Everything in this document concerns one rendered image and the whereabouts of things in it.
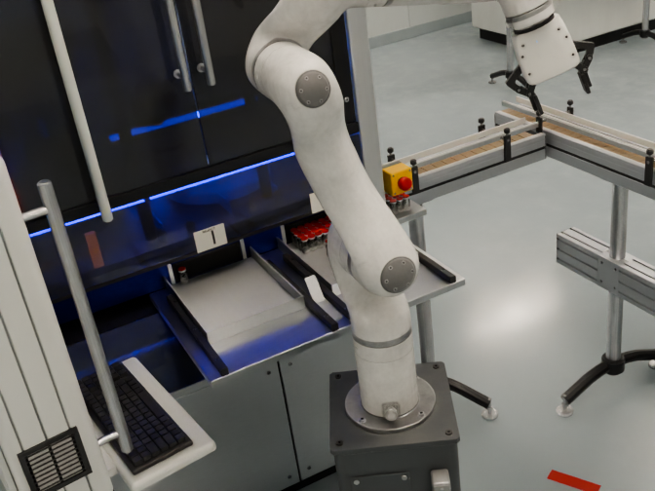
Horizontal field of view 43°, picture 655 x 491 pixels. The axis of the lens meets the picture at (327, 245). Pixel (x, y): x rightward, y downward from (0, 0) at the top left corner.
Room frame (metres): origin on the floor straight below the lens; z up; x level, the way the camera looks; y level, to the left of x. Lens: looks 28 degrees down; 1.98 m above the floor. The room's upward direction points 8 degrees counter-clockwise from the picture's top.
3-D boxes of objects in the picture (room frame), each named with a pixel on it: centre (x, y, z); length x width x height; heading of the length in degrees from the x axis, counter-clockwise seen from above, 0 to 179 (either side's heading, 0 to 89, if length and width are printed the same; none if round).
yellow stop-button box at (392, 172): (2.22, -0.23, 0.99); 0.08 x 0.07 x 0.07; 24
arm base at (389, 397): (1.38, -0.08, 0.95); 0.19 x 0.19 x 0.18
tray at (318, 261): (2.01, -0.05, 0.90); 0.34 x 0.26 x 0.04; 24
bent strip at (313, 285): (1.76, 0.03, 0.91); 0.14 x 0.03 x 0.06; 24
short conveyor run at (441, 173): (2.47, -0.43, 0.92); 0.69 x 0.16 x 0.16; 114
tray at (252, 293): (1.88, 0.26, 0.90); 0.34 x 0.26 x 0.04; 24
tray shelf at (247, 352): (1.88, 0.08, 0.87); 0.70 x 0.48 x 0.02; 114
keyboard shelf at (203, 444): (1.53, 0.53, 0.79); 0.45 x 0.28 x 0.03; 31
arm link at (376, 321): (1.41, -0.07, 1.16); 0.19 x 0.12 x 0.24; 20
